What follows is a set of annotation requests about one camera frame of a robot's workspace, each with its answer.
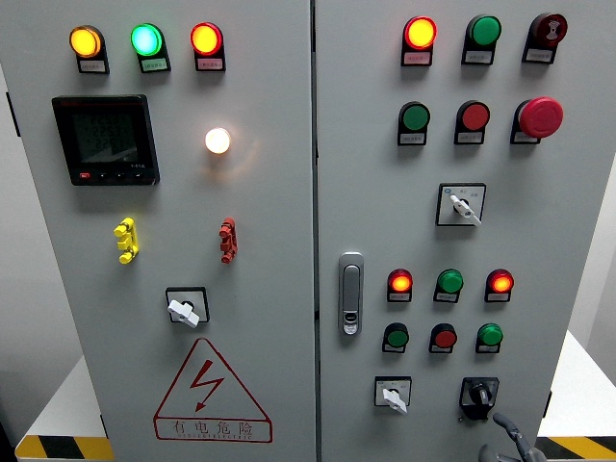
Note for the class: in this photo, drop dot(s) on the white lit lamp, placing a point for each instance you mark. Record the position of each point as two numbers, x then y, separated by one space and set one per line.
218 140

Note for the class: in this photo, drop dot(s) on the large red stop button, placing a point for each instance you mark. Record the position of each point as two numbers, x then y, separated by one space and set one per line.
540 117

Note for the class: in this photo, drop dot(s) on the small label plate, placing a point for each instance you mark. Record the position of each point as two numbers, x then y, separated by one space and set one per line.
440 350
523 137
478 57
417 58
497 297
538 55
445 297
393 349
399 297
94 66
469 137
210 63
487 349
154 64
412 138

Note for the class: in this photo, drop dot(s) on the small green push button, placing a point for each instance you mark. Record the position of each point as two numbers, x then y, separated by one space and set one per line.
397 338

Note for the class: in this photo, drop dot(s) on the black display meter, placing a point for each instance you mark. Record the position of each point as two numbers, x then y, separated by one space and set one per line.
106 138

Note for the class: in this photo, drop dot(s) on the large yellow lit lamp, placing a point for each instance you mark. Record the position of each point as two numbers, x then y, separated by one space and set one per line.
85 42

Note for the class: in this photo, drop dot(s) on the red warning triangle sign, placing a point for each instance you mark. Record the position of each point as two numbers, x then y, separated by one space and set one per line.
207 380

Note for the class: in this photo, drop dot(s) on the small red push button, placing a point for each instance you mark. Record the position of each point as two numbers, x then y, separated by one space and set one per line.
445 338

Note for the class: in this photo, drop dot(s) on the small green lamp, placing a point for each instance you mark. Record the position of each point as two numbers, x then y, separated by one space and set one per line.
491 335
450 281

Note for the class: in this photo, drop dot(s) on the silver door lock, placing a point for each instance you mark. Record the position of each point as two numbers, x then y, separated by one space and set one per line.
351 289

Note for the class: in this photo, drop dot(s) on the large green push button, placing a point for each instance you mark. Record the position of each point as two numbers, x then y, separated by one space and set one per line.
416 117

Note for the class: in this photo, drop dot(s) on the dark red buzzer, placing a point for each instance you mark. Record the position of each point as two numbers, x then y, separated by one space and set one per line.
549 28

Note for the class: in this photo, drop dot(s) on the black door hinge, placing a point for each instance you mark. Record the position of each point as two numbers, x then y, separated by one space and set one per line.
104 426
548 404
13 114

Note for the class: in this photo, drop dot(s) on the large green lit lamp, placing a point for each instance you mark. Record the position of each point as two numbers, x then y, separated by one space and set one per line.
146 40

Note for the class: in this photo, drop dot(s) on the black yellow striped tape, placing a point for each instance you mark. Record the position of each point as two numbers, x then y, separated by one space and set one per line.
62 448
582 448

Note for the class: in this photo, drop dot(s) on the small red lit lamp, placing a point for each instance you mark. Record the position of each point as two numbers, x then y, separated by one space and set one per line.
501 282
400 282

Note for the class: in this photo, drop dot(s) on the large green unlit lamp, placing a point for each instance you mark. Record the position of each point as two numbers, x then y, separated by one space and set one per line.
485 30

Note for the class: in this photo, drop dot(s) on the large red lit lamp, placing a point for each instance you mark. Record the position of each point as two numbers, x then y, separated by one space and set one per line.
420 33
206 39

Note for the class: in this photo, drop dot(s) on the large red push button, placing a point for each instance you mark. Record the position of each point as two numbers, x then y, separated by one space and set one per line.
475 116

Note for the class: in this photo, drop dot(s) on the pale grey cabinet door with display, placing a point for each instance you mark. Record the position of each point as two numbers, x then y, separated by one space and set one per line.
269 216

